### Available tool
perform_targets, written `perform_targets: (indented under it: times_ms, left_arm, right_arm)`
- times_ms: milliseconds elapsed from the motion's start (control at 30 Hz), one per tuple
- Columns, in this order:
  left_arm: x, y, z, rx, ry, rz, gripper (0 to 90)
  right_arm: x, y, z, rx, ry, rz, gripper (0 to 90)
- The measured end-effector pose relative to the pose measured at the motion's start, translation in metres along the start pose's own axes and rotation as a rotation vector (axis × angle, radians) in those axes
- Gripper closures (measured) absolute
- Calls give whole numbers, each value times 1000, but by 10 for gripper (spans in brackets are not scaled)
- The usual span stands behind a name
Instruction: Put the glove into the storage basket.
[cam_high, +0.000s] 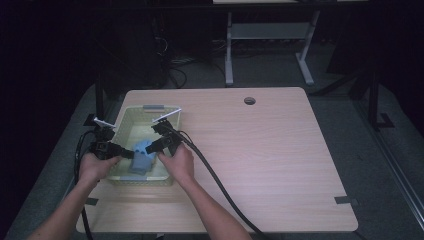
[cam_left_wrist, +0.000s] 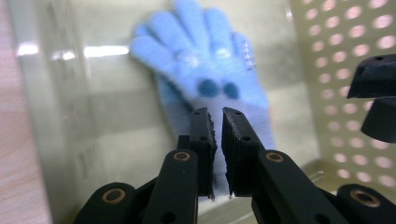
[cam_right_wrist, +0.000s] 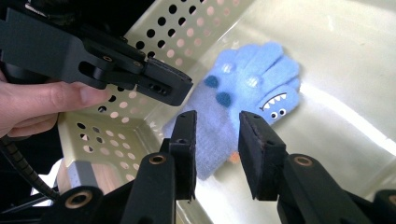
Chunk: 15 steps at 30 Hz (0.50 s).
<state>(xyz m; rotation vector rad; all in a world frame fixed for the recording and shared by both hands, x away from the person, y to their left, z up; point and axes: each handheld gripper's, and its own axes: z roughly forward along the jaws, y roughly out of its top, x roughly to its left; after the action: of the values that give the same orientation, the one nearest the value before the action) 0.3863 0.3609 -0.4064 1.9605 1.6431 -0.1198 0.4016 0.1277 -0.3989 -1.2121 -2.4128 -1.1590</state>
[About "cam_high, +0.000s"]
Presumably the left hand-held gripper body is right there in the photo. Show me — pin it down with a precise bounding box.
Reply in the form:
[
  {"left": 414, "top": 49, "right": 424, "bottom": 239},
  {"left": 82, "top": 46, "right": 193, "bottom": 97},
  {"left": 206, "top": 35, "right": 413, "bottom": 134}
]
[{"left": 88, "top": 116, "right": 123, "bottom": 161}]

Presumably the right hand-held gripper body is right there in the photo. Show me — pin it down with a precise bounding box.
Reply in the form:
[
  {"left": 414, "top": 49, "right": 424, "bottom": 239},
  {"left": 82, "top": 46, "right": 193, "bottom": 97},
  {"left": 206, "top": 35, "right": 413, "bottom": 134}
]
[{"left": 151, "top": 107, "right": 185, "bottom": 156}]

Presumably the light blue grey knit glove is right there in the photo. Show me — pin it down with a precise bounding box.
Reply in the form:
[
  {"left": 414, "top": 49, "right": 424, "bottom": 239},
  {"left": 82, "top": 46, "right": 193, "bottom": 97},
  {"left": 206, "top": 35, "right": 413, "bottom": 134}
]
[{"left": 127, "top": 139, "right": 158, "bottom": 177}]

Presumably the pale green plastic basket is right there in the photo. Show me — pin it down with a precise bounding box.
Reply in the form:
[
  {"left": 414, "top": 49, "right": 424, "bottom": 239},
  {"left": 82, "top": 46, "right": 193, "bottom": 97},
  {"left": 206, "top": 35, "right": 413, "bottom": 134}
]
[{"left": 106, "top": 104, "right": 183, "bottom": 187}]

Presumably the person's left hand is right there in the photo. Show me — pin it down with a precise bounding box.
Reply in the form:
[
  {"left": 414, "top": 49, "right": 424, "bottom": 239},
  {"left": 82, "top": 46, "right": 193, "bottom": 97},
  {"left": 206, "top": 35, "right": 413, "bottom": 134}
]
[{"left": 77, "top": 152, "right": 123, "bottom": 185}]

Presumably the person's right hand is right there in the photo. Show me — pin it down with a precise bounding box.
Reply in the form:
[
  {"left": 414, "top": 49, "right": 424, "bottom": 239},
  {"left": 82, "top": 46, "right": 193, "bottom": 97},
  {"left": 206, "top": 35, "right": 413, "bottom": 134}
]
[{"left": 157, "top": 144, "right": 196, "bottom": 188}]

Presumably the black metal stand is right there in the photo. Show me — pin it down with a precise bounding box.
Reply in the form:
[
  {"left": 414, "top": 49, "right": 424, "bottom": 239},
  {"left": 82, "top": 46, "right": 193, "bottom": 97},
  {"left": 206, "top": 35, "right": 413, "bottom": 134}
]
[
  {"left": 364, "top": 68, "right": 396, "bottom": 130},
  {"left": 82, "top": 74, "right": 107, "bottom": 128}
]

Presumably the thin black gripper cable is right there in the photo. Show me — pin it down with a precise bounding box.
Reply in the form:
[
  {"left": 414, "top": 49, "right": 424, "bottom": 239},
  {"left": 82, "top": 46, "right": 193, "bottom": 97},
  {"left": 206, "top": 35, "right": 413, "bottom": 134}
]
[{"left": 73, "top": 129, "right": 96, "bottom": 240}]

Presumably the floor cables bundle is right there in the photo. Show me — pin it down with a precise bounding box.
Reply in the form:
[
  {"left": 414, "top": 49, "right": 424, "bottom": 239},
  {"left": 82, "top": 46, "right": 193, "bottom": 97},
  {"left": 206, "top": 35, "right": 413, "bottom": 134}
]
[{"left": 151, "top": 33, "right": 228, "bottom": 90}]

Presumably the thick black gripper cable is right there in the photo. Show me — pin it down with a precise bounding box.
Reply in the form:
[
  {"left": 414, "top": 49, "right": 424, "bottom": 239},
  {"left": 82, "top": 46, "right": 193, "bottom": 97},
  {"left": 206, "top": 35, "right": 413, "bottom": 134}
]
[{"left": 159, "top": 123, "right": 269, "bottom": 240}]

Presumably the white metal desk frame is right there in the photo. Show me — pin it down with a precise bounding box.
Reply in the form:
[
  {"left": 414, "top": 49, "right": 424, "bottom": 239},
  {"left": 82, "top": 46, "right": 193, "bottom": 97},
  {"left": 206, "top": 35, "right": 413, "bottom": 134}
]
[{"left": 224, "top": 9, "right": 322, "bottom": 87}]

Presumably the grey metal floor rail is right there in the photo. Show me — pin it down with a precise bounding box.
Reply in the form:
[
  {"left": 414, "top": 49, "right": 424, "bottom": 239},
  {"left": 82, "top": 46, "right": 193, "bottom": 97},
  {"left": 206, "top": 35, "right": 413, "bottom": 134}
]
[{"left": 352, "top": 98, "right": 424, "bottom": 232}]

